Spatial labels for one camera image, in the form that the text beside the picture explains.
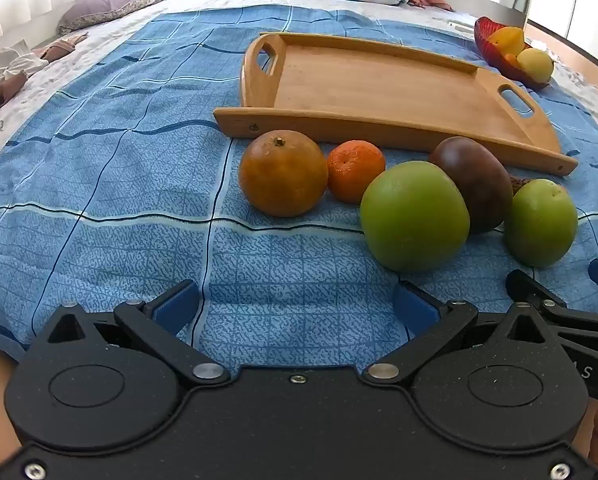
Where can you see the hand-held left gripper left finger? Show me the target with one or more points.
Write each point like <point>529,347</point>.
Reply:
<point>176,306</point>

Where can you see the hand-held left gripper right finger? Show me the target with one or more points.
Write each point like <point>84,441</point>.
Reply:
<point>414,308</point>

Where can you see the small green apple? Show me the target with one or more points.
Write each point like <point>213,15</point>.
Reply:
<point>539,225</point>

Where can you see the large green apple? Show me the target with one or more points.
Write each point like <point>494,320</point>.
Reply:
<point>411,217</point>

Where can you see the dark purple tomato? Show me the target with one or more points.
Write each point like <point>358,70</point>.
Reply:
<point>479,180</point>

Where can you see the small mandarin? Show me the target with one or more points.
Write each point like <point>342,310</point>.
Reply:
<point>510,60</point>
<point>354,172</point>

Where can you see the brownish orange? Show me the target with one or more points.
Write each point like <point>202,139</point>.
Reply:
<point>281,175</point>

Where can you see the wooden tray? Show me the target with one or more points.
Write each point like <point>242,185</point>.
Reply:
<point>379,85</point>

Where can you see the small dark brown object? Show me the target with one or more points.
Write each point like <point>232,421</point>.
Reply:
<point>519,185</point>

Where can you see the blue checked blanket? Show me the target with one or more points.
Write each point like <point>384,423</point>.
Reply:
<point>129,185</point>

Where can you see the wooden side board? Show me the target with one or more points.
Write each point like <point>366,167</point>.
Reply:
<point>579,57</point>

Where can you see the yellow mango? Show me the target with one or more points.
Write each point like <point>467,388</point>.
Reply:
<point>534,65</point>

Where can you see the yellow starfruit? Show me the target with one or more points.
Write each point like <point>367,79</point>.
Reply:
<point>509,39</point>

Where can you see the red glass bowl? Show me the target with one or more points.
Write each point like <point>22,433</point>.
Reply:
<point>489,47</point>

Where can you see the large brown cloth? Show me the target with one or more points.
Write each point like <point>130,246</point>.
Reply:
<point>1,91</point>

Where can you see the small brown cloth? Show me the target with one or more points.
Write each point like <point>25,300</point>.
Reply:
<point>59,49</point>

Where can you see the white cloth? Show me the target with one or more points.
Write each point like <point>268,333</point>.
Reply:
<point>14,62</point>

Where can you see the purple pillow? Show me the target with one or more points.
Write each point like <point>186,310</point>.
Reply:
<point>109,5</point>

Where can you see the white sheer curtain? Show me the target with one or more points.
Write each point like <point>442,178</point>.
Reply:
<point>19,0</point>

